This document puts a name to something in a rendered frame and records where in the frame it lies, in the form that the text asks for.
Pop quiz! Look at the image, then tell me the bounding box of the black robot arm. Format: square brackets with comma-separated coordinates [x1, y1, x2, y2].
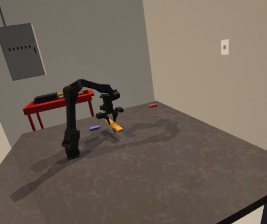
[61, 79, 120, 160]

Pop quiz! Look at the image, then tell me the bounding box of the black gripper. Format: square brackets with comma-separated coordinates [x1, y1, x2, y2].
[96, 103, 124, 125]

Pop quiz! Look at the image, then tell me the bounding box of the orange bar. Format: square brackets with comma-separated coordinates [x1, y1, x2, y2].
[109, 119, 123, 133]

